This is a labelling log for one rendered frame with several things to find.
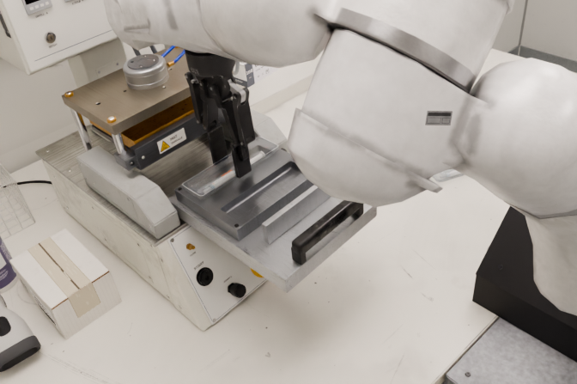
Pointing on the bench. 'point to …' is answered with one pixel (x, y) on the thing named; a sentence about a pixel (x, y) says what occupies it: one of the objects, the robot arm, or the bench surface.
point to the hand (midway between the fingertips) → (229, 153)
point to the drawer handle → (307, 240)
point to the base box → (131, 247)
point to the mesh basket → (13, 198)
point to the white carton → (252, 74)
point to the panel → (215, 300)
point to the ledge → (282, 86)
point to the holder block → (251, 196)
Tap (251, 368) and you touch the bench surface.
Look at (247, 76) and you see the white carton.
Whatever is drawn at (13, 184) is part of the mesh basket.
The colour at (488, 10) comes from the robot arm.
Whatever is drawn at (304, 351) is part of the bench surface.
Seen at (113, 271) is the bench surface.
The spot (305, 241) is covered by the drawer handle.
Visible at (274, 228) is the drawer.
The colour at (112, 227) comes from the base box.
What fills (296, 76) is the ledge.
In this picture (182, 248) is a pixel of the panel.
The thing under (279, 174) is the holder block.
